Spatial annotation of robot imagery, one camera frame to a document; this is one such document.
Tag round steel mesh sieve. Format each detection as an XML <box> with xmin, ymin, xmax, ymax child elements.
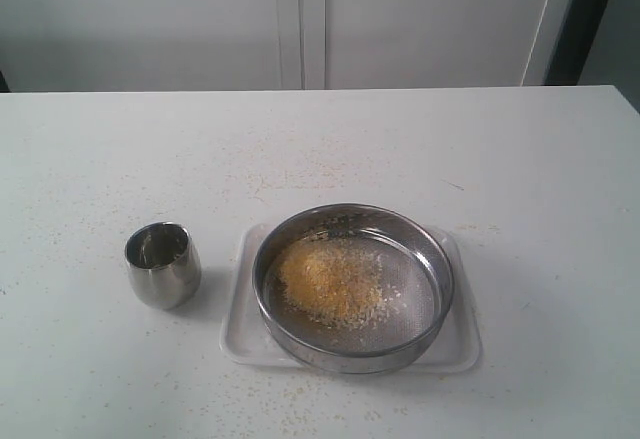
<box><xmin>251</xmin><ymin>203</ymin><xmax>456</xmax><ymax>374</ymax></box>

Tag stainless steel cup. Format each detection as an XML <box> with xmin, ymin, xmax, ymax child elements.
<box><xmin>124</xmin><ymin>222</ymin><xmax>202</xmax><ymax>310</ymax></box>

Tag yellow and white grain mixture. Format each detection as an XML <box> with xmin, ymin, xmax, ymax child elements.
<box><xmin>269</xmin><ymin>238</ymin><xmax>395</xmax><ymax>330</ymax></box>

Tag white cabinet doors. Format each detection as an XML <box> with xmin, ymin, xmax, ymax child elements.
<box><xmin>1</xmin><ymin>0</ymin><xmax>571</xmax><ymax>92</ymax></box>

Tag clear plastic tray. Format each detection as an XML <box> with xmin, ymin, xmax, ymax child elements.
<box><xmin>219</xmin><ymin>223</ymin><xmax>483</xmax><ymax>375</ymax></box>

